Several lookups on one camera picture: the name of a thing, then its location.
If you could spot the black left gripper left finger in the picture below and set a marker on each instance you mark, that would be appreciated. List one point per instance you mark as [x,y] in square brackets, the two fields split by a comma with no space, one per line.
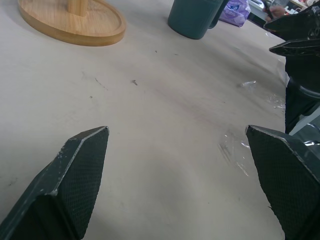
[75,180]

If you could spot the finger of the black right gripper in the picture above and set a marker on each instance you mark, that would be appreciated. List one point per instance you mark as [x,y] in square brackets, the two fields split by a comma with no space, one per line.
[297,48]
[297,25]

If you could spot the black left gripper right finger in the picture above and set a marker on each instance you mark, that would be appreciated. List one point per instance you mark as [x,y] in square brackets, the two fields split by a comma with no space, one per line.
[287,180]

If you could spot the dark teal mug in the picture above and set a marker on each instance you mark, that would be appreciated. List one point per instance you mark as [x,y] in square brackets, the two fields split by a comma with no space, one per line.
[190,17]

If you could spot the bystander hand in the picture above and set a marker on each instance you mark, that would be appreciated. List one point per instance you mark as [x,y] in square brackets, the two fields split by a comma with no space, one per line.
[276,11]

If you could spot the black rounded stool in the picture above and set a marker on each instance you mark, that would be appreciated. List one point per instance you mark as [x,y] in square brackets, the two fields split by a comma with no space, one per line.
[300,100]

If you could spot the crumpled clear plastic film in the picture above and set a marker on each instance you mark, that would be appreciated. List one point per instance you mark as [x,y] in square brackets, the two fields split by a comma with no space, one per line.
[276,101]

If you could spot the small clear plastic scrap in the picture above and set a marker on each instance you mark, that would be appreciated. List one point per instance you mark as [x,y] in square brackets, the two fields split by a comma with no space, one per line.
[247,84]

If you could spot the purple plastic bag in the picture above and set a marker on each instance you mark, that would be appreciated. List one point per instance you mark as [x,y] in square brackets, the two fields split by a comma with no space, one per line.
[236,12]

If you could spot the small dark screw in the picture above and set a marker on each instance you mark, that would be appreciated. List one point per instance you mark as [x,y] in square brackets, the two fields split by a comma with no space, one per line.
[135,82]

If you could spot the wooden round stand base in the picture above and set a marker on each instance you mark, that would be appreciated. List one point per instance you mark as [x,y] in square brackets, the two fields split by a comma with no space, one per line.
[75,22]

